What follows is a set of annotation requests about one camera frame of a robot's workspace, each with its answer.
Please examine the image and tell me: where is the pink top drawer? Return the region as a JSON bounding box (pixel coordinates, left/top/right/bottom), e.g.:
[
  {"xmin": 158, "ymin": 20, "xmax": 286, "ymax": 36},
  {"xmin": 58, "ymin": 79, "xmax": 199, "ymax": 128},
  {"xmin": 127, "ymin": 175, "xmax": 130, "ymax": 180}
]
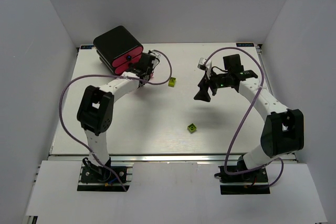
[{"xmin": 112, "ymin": 46, "xmax": 143, "ymax": 68}]

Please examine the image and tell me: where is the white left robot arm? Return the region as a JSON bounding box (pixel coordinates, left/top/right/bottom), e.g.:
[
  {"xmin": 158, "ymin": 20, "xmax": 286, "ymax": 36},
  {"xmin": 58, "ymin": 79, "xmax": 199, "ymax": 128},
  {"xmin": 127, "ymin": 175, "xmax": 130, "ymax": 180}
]
[{"xmin": 77, "ymin": 53, "xmax": 159, "ymax": 166}]

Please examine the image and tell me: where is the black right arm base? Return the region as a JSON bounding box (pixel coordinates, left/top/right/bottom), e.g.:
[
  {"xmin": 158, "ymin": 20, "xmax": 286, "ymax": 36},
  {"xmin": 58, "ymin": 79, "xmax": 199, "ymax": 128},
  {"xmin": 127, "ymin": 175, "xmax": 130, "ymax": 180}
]
[{"xmin": 214, "ymin": 166, "xmax": 270, "ymax": 195}]

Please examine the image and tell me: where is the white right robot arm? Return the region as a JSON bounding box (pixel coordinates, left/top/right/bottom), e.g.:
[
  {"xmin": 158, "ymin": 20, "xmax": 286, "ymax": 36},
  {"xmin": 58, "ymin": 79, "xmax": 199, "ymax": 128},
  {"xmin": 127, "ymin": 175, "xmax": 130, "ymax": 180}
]
[{"xmin": 194, "ymin": 54, "xmax": 304, "ymax": 172}]

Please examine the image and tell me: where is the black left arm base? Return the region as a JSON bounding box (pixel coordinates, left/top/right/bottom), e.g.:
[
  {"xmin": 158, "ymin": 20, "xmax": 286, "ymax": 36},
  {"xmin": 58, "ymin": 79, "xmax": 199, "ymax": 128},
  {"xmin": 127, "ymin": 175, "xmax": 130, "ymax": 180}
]
[{"xmin": 77, "ymin": 157, "xmax": 133, "ymax": 193}]

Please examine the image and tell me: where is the lime curved lego brick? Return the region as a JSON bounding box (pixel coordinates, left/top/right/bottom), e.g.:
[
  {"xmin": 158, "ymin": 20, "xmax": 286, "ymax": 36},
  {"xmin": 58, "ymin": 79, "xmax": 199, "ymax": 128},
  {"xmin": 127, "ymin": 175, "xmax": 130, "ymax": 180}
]
[{"xmin": 168, "ymin": 77, "xmax": 176, "ymax": 87}]

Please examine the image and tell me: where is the lime small lego front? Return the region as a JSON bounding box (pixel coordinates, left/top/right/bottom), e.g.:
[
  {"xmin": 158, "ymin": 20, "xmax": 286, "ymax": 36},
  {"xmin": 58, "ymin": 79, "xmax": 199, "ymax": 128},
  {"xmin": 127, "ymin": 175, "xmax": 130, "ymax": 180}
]
[{"xmin": 187, "ymin": 123, "xmax": 197, "ymax": 134}]

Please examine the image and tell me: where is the black drawer cabinet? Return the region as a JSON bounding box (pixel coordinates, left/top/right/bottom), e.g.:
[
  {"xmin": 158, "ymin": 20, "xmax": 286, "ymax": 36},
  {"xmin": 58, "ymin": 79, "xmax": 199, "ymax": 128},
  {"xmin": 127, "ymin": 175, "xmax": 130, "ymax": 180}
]
[{"xmin": 93, "ymin": 26, "xmax": 143, "ymax": 75}]

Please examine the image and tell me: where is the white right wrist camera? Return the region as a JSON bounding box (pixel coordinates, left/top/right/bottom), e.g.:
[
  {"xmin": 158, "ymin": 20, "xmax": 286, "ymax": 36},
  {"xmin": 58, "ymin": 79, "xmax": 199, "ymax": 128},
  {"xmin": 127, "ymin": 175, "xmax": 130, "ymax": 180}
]
[{"xmin": 197, "ymin": 58, "xmax": 212, "ymax": 79}]

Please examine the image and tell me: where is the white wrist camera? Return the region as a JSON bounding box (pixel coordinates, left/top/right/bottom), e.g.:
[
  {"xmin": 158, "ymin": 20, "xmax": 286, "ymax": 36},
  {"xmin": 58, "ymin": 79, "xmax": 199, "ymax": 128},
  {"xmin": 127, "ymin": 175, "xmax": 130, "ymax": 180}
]
[
  {"xmin": 148, "ymin": 50, "xmax": 161, "ymax": 66},
  {"xmin": 197, "ymin": 58, "xmax": 212, "ymax": 79}
]

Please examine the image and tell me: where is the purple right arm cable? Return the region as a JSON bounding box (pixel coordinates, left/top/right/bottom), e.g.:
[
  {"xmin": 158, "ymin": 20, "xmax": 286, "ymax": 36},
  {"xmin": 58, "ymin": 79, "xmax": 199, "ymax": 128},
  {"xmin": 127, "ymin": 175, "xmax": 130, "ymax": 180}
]
[{"xmin": 204, "ymin": 47, "xmax": 284, "ymax": 188}]

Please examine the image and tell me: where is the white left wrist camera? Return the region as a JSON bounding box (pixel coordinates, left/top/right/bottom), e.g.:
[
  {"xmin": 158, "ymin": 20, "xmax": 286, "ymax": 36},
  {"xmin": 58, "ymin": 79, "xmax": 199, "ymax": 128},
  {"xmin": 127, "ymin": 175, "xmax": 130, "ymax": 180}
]
[{"xmin": 148, "ymin": 50, "xmax": 161, "ymax": 66}]

